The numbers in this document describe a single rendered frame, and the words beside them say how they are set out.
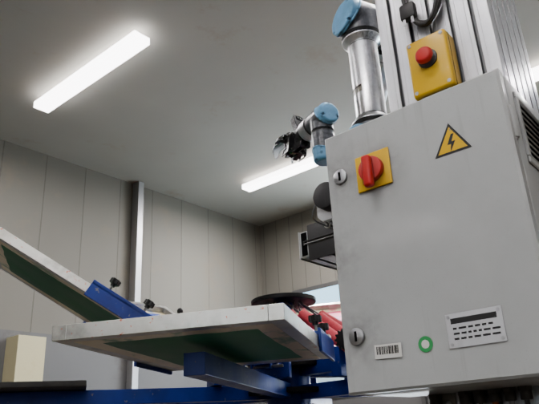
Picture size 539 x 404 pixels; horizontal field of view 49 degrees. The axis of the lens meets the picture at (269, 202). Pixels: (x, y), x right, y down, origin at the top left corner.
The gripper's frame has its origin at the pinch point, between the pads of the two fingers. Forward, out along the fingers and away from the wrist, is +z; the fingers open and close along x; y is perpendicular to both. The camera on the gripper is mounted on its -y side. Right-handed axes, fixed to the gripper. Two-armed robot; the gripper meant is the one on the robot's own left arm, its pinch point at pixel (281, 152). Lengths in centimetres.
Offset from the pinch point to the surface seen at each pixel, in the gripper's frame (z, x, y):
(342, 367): 41, 53, 65
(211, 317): -43, -34, 76
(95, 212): 366, -22, -107
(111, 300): 60, -40, 50
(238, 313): -47, -29, 75
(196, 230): 419, 94, -135
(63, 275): 64, -60, 43
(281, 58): 136, 56, -160
